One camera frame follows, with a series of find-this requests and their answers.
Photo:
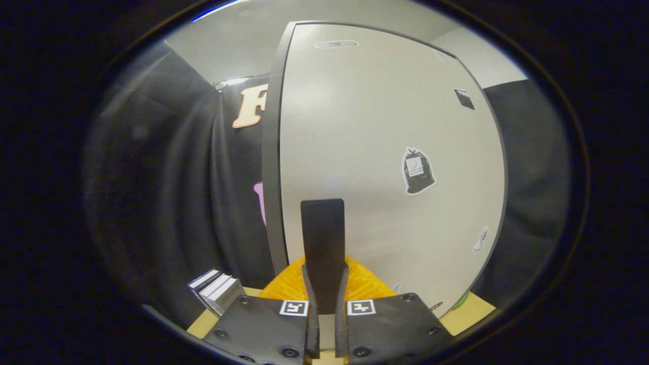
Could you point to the white shoe cabinet door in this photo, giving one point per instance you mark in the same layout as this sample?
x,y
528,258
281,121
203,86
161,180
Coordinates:
x,y
365,126

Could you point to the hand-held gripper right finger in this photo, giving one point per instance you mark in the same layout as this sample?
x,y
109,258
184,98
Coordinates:
x,y
334,238

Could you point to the grey shoe cabinet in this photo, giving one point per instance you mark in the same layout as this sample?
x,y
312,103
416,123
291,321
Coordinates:
x,y
271,177

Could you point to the small green object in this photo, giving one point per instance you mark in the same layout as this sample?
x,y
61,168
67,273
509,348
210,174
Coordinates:
x,y
459,302

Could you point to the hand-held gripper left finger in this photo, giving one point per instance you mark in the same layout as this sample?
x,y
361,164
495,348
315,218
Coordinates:
x,y
313,238

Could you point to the black backdrop cloth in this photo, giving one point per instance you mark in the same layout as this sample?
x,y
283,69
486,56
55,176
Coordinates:
x,y
532,192
172,192

